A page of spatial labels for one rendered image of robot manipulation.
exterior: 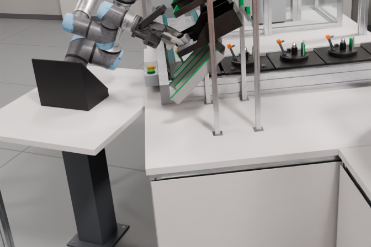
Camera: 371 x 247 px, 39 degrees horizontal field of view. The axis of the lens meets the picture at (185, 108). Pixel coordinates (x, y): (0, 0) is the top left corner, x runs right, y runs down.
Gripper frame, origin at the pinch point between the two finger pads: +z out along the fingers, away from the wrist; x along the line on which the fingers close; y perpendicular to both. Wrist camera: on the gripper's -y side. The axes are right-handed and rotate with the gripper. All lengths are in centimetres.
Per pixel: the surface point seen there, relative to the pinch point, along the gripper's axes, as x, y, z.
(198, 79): 4.2, 11.5, 11.8
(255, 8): -0.7, -22.7, 21.1
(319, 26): -147, 19, 67
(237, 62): -46, 20, 25
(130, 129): -155, 161, -27
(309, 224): 20, 44, 76
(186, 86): 5.0, 16.3, 8.8
